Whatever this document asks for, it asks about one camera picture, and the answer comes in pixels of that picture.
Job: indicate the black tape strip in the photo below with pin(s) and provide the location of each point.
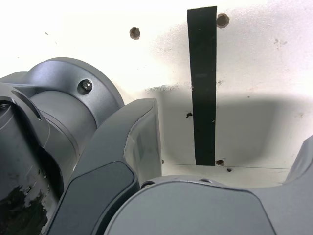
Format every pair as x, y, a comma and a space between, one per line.
203, 98

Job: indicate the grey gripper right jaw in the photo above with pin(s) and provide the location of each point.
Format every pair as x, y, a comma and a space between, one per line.
195, 210

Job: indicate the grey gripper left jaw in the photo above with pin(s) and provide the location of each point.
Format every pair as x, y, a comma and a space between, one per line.
102, 156

